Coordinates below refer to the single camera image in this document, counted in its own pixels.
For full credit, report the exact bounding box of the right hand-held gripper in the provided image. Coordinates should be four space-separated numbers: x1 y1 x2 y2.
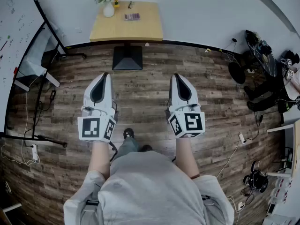
165 73 206 139

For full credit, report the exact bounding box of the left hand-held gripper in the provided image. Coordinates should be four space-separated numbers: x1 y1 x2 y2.
77 72 119 143

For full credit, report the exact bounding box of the small purple box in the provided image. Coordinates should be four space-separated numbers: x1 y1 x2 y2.
124 13 141 22

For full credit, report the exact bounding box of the person's right forearm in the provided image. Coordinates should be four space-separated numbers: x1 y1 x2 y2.
174 136 200 180

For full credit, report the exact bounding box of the person's left forearm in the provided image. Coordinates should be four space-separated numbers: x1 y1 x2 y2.
87 140 111 180

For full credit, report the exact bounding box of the person's black shoe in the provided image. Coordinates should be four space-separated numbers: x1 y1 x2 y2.
138 144 153 153
123 127 135 140

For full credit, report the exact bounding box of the person's grey trouser leg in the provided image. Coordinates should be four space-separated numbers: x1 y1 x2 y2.
114 136 139 161

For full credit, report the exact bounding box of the white ribbed vase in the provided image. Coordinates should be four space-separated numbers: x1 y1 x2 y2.
103 1 115 18

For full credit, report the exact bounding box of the black round marble table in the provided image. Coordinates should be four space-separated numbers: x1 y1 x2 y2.
228 30 279 85

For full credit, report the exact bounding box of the person's light grey shirt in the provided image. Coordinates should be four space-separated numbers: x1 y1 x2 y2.
63 150 235 225

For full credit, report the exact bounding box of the whiteboard on black stand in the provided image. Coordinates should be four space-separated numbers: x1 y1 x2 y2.
0 0 88 149

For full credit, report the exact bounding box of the white-framed desk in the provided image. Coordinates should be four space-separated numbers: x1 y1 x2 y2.
266 120 300 178

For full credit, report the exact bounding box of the black headset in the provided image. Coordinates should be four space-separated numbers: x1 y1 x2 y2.
242 160 270 194

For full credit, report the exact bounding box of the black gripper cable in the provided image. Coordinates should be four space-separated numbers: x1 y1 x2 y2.
108 141 118 163

